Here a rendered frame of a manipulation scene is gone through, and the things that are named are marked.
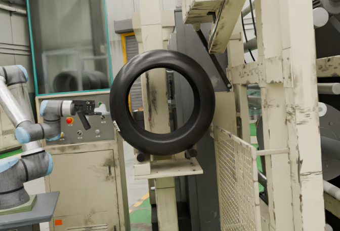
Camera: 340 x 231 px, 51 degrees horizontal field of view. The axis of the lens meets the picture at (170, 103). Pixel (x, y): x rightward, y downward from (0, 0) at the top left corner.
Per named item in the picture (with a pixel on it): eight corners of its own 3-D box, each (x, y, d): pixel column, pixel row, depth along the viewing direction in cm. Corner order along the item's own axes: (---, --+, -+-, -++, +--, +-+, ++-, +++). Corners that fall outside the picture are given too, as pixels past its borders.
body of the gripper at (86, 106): (93, 101, 194) (71, 100, 193) (93, 116, 194) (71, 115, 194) (95, 100, 202) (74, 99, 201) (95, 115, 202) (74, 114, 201)
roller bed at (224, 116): (209, 137, 241) (205, 92, 239) (230, 135, 242) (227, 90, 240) (214, 141, 221) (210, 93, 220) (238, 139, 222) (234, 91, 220)
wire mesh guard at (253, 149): (220, 229, 234) (212, 123, 231) (223, 229, 234) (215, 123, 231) (263, 318, 145) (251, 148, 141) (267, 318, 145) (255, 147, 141)
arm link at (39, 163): (22, 182, 231) (-5, 69, 232) (48, 174, 242) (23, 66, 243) (30, 182, 219) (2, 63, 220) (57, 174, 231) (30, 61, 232)
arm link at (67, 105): (61, 117, 193) (66, 116, 202) (71, 117, 193) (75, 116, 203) (62, 101, 192) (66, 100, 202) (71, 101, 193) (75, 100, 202)
